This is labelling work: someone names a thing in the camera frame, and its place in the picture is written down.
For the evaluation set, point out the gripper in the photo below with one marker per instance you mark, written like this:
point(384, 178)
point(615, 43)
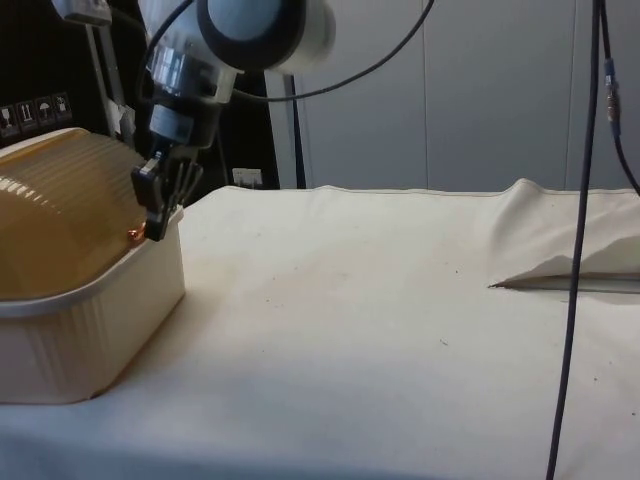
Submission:
point(187, 125)

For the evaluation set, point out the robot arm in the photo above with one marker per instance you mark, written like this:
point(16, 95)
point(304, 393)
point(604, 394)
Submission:
point(305, 30)

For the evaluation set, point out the rounded box lid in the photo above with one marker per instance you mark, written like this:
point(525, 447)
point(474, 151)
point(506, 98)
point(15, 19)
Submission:
point(60, 200)

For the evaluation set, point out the grey metal stand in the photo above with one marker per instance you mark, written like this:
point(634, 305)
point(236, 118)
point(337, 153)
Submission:
point(97, 50)

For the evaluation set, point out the cream box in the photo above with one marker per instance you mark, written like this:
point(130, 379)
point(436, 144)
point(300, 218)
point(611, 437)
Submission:
point(100, 340)

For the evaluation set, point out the black cabinet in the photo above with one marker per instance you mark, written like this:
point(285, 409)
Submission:
point(30, 60)

